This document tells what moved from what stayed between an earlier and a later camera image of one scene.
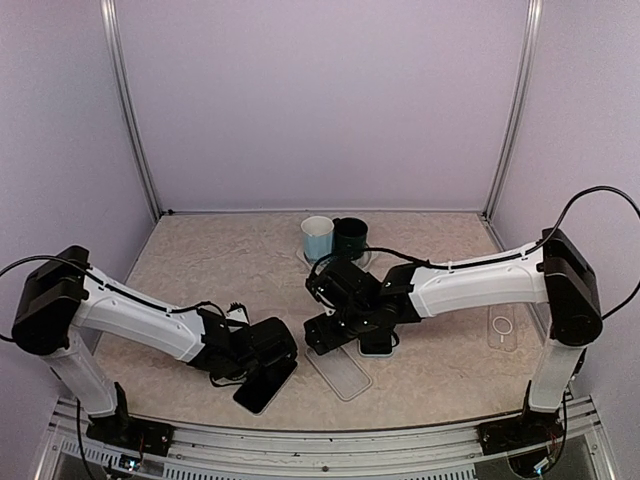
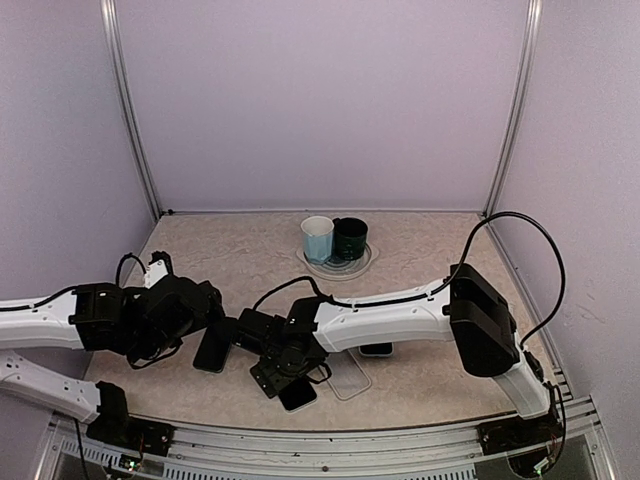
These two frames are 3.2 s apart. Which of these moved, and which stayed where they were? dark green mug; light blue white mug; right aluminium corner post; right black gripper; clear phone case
Moved: right black gripper
Stayed: light blue white mug; dark green mug; right aluminium corner post; clear phone case
